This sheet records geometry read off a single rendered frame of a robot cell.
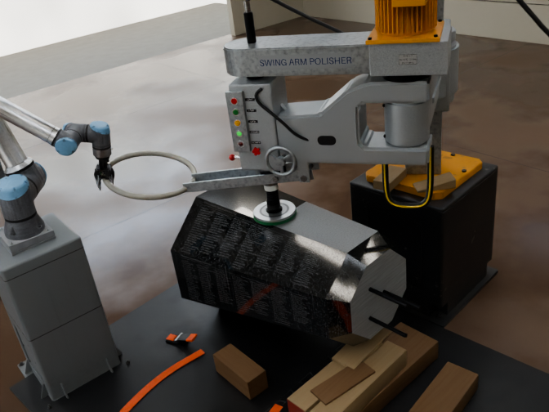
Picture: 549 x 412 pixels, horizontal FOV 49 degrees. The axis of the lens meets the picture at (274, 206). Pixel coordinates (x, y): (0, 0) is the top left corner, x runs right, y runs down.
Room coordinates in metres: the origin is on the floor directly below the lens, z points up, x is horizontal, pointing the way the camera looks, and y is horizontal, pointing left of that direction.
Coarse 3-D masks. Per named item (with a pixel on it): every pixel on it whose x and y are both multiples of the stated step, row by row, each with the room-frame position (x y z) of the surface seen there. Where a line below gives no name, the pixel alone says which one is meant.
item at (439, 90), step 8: (456, 48) 2.89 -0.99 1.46; (456, 56) 2.89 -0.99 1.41; (456, 64) 2.90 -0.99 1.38; (456, 72) 2.90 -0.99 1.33; (440, 80) 2.84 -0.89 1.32; (456, 80) 2.90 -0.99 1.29; (432, 88) 2.52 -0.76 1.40; (440, 88) 2.84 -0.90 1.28; (456, 88) 2.90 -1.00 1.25; (432, 96) 2.52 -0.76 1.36; (440, 96) 2.84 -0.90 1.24; (432, 104) 2.53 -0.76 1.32; (432, 112) 2.53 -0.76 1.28
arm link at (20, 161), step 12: (0, 120) 2.79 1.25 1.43; (0, 132) 2.77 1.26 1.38; (0, 144) 2.76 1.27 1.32; (12, 144) 2.78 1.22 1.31; (0, 156) 2.77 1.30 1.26; (12, 156) 2.76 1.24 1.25; (24, 156) 2.81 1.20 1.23; (12, 168) 2.75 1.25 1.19; (24, 168) 2.76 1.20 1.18; (36, 168) 2.81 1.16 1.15; (36, 180) 2.76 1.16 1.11
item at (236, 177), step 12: (240, 168) 2.74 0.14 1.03; (288, 168) 2.65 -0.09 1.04; (312, 168) 2.61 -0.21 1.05; (204, 180) 2.82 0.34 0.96; (216, 180) 2.67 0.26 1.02; (228, 180) 2.65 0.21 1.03; (240, 180) 2.63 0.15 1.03; (252, 180) 2.60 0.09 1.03; (264, 180) 2.58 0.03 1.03; (276, 180) 2.55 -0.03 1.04; (288, 180) 2.54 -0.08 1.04
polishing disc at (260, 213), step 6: (264, 204) 2.70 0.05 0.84; (282, 204) 2.68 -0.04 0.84; (288, 204) 2.67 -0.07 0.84; (258, 210) 2.65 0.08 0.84; (264, 210) 2.64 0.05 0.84; (282, 210) 2.62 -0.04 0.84; (288, 210) 2.61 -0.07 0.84; (294, 210) 2.60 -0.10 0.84; (258, 216) 2.59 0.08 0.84; (264, 216) 2.58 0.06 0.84; (270, 216) 2.57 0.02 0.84; (276, 216) 2.57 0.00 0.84; (282, 216) 2.56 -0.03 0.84; (288, 216) 2.55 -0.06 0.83
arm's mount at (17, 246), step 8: (0, 232) 2.64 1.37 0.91; (48, 232) 2.61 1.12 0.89; (0, 240) 2.65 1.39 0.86; (8, 240) 2.55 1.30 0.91; (16, 240) 2.54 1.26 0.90; (24, 240) 2.54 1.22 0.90; (32, 240) 2.56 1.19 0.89; (40, 240) 2.58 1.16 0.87; (48, 240) 2.60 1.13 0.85; (8, 248) 2.51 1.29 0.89; (16, 248) 2.51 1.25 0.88; (24, 248) 2.53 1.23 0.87
